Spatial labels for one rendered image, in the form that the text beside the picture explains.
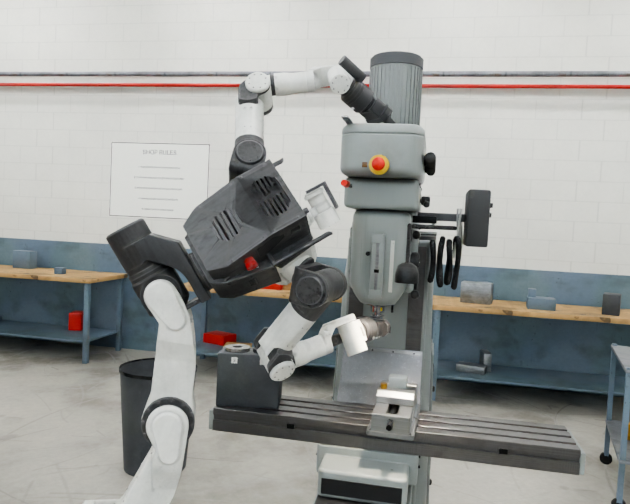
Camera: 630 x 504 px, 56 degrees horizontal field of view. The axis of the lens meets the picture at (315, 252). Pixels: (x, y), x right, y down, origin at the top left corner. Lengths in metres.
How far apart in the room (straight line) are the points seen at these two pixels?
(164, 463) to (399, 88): 1.47
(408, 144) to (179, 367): 0.93
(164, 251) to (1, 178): 6.50
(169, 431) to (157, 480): 0.15
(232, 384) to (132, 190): 5.14
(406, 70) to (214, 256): 1.10
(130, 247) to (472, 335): 5.04
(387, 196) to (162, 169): 5.21
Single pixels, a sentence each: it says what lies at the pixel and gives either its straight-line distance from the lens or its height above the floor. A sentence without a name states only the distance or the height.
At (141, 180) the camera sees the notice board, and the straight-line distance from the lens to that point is 7.04.
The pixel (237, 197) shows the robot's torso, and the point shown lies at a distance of 1.55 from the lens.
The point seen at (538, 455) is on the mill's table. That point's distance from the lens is 2.07.
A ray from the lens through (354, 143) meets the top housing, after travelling 1.84.
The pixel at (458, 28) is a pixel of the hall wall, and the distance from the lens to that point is 6.54.
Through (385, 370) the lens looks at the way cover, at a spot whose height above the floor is 1.00.
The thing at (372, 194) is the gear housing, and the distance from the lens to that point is 1.91.
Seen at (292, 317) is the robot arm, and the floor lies 1.32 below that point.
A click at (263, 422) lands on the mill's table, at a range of 2.11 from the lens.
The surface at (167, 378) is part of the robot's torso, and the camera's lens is 1.69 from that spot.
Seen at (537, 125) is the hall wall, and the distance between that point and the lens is 6.39.
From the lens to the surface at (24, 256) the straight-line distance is 7.44.
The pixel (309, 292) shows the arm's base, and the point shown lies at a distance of 1.53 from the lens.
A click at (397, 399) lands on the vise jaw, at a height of 1.01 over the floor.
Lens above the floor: 1.58
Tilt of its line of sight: 3 degrees down
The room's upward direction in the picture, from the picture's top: 3 degrees clockwise
